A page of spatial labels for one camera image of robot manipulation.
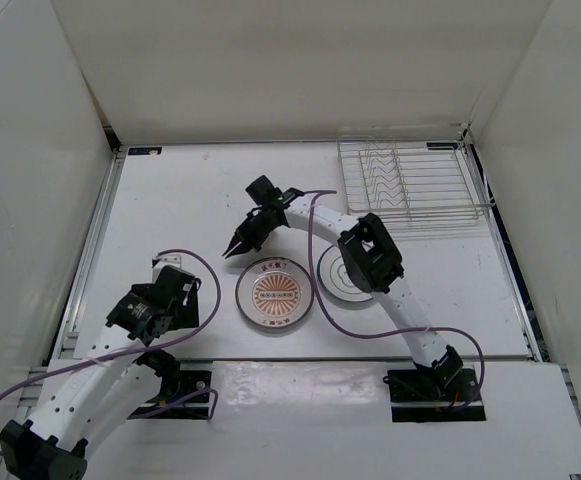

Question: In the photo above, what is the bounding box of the glass plate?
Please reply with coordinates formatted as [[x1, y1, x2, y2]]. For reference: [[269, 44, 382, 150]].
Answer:
[[316, 245, 372, 305]]

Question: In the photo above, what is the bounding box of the blue label sticker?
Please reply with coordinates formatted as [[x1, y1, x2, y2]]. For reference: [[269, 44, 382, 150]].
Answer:
[[127, 147, 162, 156]]

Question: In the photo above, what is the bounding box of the aluminium table rail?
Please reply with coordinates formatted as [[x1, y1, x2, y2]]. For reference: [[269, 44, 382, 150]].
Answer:
[[42, 147, 126, 366]]

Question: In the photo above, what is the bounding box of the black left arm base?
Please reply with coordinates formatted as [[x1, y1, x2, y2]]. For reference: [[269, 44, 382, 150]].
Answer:
[[130, 362, 215, 420]]

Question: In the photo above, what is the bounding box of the orange sunburst plate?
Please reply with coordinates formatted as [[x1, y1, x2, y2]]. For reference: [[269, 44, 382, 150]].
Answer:
[[235, 257, 315, 332]]

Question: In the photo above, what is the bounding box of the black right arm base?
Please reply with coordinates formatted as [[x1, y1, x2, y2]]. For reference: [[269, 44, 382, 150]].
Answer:
[[383, 368, 486, 423]]

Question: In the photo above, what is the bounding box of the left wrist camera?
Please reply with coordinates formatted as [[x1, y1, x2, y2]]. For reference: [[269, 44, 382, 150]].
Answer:
[[152, 253, 182, 271]]

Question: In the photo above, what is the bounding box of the wire dish rack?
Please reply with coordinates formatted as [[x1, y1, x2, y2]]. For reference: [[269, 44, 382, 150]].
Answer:
[[337, 137, 493, 232]]

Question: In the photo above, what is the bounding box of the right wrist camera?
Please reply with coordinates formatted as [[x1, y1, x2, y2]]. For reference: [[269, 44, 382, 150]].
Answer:
[[245, 175, 282, 206]]

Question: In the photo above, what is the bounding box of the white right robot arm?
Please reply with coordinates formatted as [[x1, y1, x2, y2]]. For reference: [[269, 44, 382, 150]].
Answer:
[[224, 176, 463, 400]]

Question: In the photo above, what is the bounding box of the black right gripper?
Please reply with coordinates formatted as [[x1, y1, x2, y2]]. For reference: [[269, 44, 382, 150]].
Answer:
[[229, 211, 276, 258]]

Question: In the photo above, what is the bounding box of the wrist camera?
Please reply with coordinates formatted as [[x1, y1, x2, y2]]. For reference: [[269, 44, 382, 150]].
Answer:
[[152, 253, 182, 271], [245, 175, 282, 206]]

